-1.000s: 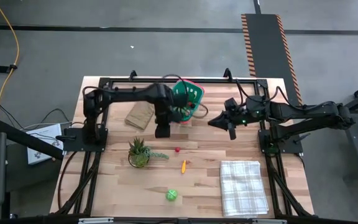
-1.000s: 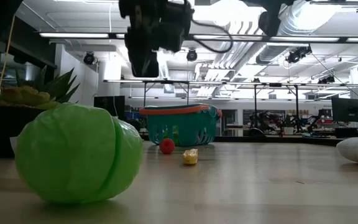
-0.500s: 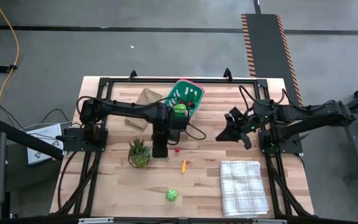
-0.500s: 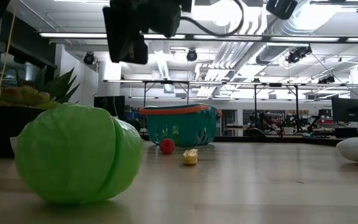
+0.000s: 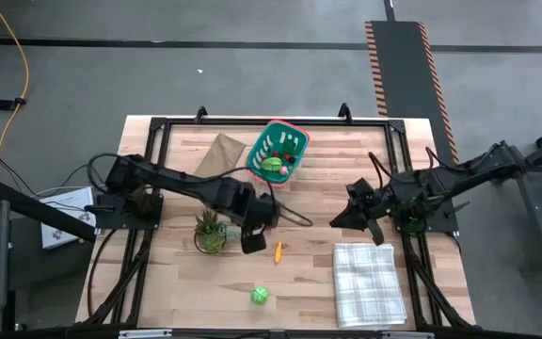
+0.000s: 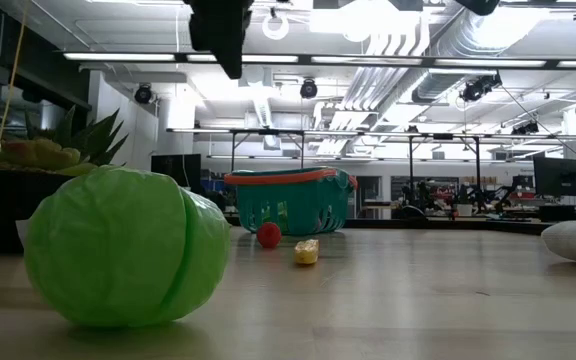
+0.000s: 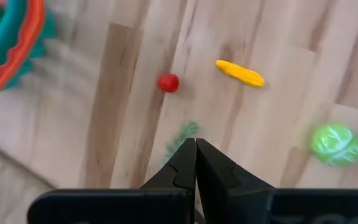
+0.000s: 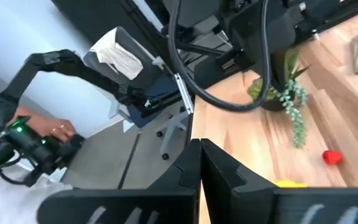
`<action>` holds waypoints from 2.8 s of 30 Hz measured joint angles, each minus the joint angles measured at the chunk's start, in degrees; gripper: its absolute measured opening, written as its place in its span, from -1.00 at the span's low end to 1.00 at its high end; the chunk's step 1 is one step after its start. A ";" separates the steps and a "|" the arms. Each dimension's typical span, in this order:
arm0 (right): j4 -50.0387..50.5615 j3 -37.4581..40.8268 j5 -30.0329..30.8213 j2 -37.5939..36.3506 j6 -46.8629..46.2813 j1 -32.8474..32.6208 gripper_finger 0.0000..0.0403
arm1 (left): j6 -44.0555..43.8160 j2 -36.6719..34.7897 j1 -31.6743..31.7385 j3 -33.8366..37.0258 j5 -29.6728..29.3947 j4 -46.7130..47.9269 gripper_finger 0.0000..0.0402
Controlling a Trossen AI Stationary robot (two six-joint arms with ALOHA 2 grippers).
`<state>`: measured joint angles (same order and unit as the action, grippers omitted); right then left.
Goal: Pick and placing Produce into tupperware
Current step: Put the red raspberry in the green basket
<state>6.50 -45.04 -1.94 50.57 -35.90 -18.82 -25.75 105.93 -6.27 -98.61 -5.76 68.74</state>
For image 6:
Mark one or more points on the yellow toy corn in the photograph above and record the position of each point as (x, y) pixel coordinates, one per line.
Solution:
(306, 252)

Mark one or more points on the black ceiling camera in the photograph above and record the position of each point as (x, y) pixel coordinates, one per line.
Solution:
(143, 93)
(478, 89)
(525, 128)
(308, 88)

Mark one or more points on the black monitor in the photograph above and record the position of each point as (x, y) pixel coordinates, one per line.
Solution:
(560, 177)
(175, 170)

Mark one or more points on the overhead LED light bar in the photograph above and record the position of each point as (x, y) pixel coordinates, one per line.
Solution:
(118, 56)

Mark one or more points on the small red toy tomato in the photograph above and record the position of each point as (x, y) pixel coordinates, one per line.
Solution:
(269, 235)

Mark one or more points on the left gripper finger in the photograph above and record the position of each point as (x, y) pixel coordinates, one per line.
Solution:
(205, 25)
(233, 35)

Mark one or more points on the green toy cabbage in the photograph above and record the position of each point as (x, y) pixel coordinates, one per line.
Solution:
(118, 245)

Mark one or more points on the teal basket with orange rim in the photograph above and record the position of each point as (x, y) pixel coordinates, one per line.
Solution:
(298, 197)

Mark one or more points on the black metal table frame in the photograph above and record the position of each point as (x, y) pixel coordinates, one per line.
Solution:
(418, 223)

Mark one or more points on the background workstation frame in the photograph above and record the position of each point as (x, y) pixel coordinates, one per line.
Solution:
(410, 165)

